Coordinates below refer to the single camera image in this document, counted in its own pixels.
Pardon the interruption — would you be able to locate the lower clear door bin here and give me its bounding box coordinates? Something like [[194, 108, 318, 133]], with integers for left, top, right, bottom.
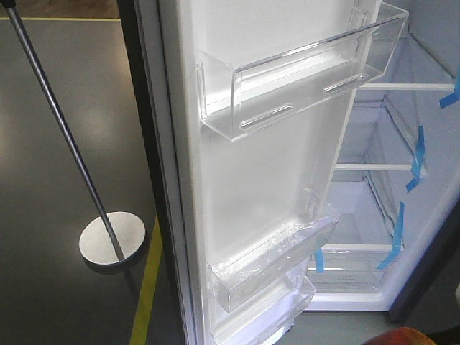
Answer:
[[210, 266, 316, 344]]

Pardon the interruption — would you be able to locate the white fridge door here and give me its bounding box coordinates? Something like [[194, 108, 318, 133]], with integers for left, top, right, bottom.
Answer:
[[116, 0, 410, 345]]

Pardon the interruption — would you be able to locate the middle clear door bin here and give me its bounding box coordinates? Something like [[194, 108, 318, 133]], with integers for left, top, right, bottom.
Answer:
[[208, 189, 340, 313]]

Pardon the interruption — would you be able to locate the silver pole stand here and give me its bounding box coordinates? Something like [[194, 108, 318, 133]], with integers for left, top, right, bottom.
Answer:
[[1, 1, 146, 267]]

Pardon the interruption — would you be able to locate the dark grey fridge body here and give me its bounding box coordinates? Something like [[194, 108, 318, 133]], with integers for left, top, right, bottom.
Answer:
[[308, 1, 459, 328]]

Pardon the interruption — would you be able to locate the upper clear door bin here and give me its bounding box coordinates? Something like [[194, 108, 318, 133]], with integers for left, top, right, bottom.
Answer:
[[196, 1, 409, 142]]

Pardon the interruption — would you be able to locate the clear door bin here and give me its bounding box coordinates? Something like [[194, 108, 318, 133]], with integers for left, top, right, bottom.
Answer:
[[196, 1, 409, 142], [210, 266, 316, 344], [208, 189, 340, 313]]

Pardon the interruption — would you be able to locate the red yellow apple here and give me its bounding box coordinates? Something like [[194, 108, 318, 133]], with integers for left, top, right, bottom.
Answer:
[[362, 327, 436, 345]]

